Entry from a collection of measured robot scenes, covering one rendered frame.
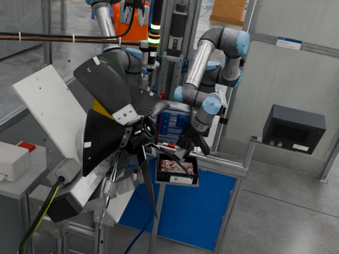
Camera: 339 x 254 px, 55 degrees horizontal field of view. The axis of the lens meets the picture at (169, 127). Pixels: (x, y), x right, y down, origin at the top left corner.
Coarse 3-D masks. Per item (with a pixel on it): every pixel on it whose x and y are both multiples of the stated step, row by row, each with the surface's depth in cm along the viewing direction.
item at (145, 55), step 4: (140, 40) 123; (140, 44) 123; (144, 44) 123; (140, 48) 124; (144, 48) 123; (148, 48) 124; (144, 52) 124; (148, 52) 125; (144, 56) 125; (144, 60) 126; (144, 64) 127; (148, 64) 127; (152, 64) 128; (156, 64) 129; (152, 68) 127; (156, 68) 128
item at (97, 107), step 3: (96, 102) 180; (96, 105) 181; (99, 105) 181; (93, 108) 183; (96, 108) 182; (99, 108) 182; (102, 108) 181; (99, 111) 183; (102, 111) 182; (105, 111) 182; (105, 114) 183; (108, 114) 182; (111, 117) 183
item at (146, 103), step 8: (136, 88) 160; (136, 96) 155; (144, 96) 157; (152, 96) 161; (136, 104) 150; (144, 104) 151; (152, 104) 153; (160, 104) 158; (168, 104) 163; (136, 112) 144; (144, 112) 146; (152, 112) 148; (160, 112) 151
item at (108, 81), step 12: (108, 60) 130; (120, 60) 134; (84, 72) 124; (96, 72) 127; (108, 72) 129; (120, 72) 132; (84, 84) 125; (96, 84) 127; (108, 84) 129; (120, 84) 131; (96, 96) 127; (108, 96) 129; (120, 96) 131; (108, 108) 130; (120, 108) 131
